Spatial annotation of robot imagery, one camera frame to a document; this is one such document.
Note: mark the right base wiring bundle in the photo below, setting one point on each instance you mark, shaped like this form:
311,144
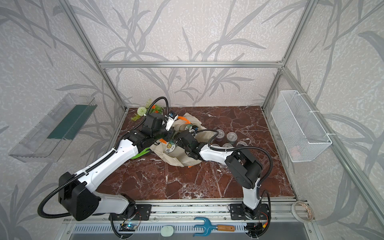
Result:
256,226

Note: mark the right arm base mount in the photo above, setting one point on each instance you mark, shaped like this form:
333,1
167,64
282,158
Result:
241,212

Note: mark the beige canvas bag orange handles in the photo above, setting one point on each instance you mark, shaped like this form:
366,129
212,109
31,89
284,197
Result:
178,157

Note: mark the white oval button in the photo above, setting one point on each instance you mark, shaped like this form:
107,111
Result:
167,231

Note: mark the potted orange flower plant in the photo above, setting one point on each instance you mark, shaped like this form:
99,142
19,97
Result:
141,111

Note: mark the clear plastic wall shelf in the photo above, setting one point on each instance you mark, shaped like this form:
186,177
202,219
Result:
50,138

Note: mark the white wire mesh basket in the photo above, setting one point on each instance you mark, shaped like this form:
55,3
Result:
301,132

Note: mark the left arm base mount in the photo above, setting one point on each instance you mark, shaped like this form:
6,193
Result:
133,213

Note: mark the green label seed jar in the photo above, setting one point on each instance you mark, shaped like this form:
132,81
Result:
232,138
188,127

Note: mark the blue garden hand fork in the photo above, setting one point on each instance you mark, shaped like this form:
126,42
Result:
208,227

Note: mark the tape roll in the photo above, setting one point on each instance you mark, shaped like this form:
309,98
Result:
302,212

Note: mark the yellow label seed jar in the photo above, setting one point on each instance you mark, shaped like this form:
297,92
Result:
170,147

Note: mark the green circuit board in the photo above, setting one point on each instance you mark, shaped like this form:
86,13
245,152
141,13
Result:
128,227

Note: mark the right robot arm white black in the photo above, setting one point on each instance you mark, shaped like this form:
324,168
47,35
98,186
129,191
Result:
243,165

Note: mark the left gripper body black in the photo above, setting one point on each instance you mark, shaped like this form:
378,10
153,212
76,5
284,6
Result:
162,133

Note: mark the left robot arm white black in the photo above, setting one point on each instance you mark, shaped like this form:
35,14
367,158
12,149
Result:
81,199

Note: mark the green black garden glove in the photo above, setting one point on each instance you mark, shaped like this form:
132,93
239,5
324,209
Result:
142,153

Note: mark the purple label seed jar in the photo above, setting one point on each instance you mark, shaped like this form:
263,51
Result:
220,136

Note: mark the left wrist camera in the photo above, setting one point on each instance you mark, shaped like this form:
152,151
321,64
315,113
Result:
156,122

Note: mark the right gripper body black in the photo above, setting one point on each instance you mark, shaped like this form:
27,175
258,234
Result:
179,144

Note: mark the red label seed jar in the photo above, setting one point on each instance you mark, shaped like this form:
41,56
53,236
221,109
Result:
241,144

